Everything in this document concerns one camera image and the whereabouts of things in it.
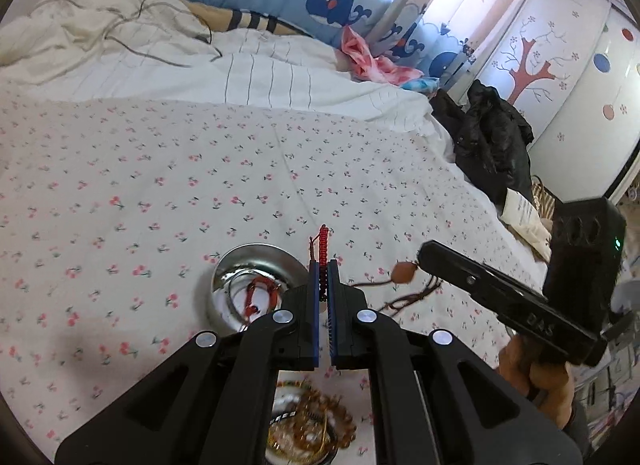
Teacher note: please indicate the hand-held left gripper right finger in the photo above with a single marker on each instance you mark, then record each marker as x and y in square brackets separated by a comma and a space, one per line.
[334, 305]

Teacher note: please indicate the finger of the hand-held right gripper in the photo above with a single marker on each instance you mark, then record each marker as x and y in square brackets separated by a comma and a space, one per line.
[470, 275]

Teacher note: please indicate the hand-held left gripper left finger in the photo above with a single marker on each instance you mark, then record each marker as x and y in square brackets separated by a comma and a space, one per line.
[314, 300]

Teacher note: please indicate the empty-looking steel bowl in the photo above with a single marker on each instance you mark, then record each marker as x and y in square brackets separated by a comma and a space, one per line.
[225, 310]

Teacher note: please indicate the pile of bead jewelry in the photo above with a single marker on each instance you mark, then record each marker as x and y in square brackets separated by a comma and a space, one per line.
[320, 410]

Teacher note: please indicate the steel bowl with jewelry pile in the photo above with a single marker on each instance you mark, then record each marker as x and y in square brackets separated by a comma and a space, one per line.
[325, 458]

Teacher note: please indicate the person's right hand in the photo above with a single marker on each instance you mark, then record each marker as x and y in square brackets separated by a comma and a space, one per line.
[545, 385]

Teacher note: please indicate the white paper bag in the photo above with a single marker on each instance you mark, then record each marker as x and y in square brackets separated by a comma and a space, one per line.
[525, 225]

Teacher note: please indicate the wicker basket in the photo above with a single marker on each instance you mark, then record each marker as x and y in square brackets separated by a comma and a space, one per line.
[542, 195]

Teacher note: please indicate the silver bangle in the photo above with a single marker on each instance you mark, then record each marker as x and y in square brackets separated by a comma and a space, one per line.
[229, 295]

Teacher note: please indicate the black jacket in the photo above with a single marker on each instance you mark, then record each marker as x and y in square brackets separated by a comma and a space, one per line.
[490, 145]

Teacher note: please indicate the white wardrobe with tree decal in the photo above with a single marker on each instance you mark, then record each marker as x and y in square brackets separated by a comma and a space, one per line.
[575, 95]

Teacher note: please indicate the cherry print bed sheet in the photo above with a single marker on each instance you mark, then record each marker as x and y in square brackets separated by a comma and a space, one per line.
[150, 195]

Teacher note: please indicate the light blue cloth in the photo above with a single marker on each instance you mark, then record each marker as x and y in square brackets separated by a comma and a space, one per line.
[422, 85]

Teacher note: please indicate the white lined duvet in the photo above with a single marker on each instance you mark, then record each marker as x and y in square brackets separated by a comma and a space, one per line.
[275, 75]

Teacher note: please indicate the pink cloth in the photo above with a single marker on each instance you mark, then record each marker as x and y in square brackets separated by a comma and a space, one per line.
[370, 65]

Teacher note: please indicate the tan navy striped pillow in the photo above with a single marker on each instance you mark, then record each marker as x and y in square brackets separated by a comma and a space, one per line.
[220, 15]

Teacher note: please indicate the blue whale print curtain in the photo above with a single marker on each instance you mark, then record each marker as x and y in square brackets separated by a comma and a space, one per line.
[325, 0]

